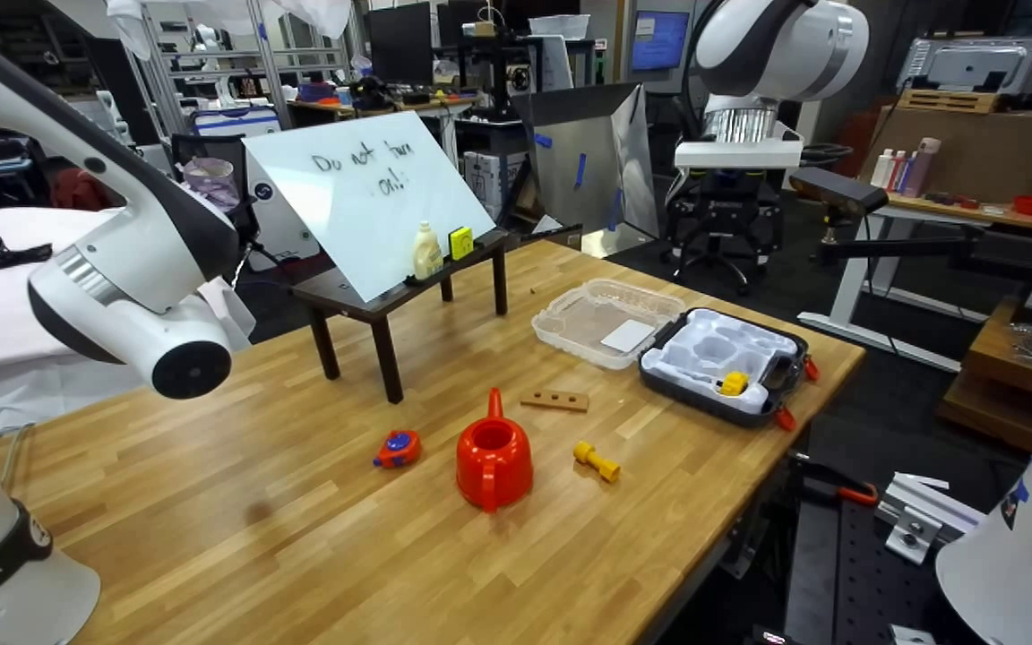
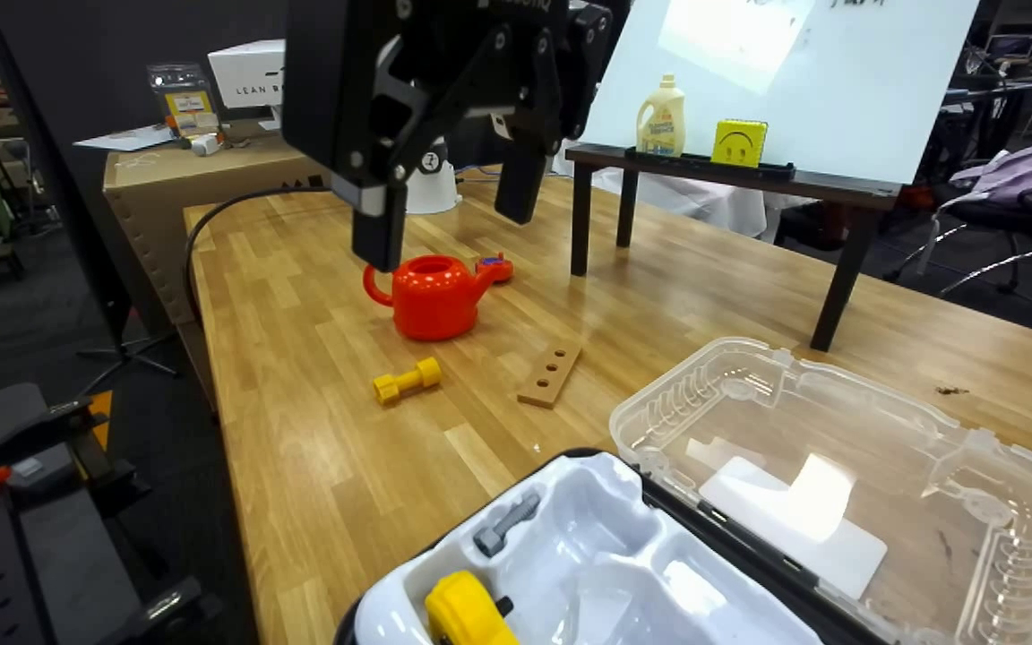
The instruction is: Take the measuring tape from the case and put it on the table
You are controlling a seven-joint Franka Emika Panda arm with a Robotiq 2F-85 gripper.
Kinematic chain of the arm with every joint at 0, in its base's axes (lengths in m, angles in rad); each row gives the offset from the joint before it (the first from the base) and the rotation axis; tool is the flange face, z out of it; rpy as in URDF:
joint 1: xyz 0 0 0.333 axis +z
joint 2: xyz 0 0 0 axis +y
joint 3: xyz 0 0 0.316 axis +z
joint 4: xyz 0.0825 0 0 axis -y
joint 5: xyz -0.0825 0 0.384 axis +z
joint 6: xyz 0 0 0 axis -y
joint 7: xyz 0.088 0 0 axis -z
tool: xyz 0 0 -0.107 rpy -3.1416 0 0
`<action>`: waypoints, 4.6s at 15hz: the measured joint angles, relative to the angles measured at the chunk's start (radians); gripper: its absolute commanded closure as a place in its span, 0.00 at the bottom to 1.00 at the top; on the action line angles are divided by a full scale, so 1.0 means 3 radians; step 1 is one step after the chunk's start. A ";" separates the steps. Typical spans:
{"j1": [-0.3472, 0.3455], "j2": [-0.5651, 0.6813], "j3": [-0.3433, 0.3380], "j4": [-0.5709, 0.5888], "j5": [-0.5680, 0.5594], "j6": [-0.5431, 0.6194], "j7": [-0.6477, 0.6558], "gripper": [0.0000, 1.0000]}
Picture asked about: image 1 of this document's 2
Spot yellow smiley block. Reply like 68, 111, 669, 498
444, 222, 481, 265

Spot orange handled black tool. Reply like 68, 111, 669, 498
790, 451, 885, 511

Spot red toy watering can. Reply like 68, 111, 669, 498
454, 383, 536, 517

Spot black perforated rack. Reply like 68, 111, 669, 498
763, 475, 961, 645

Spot yellow toy bolt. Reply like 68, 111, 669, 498
571, 439, 622, 488

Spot black low stand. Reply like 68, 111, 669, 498
289, 224, 522, 409

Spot white whiteboard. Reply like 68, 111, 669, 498
239, 107, 497, 303

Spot black desk white legs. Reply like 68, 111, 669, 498
788, 164, 1032, 374

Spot clear plastic case lid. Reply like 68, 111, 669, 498
528, 275, 690, 371

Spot wooden crate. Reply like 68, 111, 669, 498
938, 298, 1032, 453

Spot blue red round toy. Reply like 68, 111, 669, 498
369, 427, 425, 468

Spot small white bottle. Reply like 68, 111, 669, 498
872, 143, 900, 194

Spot wooden strip with holes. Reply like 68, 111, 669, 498
514, 386, 591, 414

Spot blue computer monitor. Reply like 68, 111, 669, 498
627, 8, 690, 75

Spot grey plastic crate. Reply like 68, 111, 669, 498
895, 30, 1032, 99

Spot white rounded device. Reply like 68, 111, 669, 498
933, 380, 1032, 645

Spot background white robot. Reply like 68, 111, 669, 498
663, 0, 872, 298

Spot brown cardboard panel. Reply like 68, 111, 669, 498
860, 99, 1032, 231

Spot grey cardboard panel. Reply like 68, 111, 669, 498
528, 81, 663, 242

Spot white paper sheet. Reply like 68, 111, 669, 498
599, 315, 660, 359

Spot silver metal bracket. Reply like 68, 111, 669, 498
875, 468, 985, 564

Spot black toy tool case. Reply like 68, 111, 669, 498
633, 303, 825, 437

